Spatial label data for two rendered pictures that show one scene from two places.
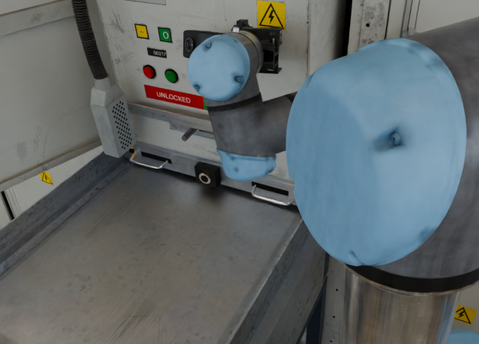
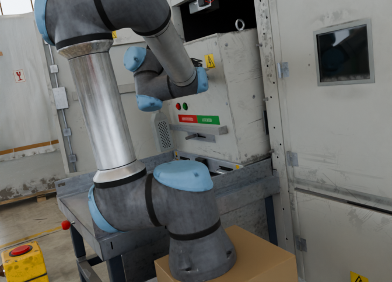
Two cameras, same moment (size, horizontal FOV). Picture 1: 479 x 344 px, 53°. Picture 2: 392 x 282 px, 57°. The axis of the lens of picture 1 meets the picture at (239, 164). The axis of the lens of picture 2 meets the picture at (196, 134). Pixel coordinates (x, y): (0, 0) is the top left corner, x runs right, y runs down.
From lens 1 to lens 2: 82 cm
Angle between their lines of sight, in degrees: 38
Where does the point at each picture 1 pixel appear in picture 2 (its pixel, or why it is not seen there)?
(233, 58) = (134, 50)
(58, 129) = (147, 144)
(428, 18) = (286, 52)
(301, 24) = (219, 62)
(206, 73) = (126, 59)
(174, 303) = not seen: hidden behind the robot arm
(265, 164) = (149, 99)
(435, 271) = (59, 38)
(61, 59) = not seen: hidden behind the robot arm
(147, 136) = (182, 146)
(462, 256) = (63, 31)
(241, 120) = (140, 79)
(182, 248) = not seen: hidden behind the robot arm
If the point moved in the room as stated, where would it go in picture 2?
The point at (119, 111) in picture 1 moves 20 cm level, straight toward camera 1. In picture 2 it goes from (163, 126) to (146, 135)
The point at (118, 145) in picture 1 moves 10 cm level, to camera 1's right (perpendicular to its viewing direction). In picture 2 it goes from (160, 144) to (179, 143)
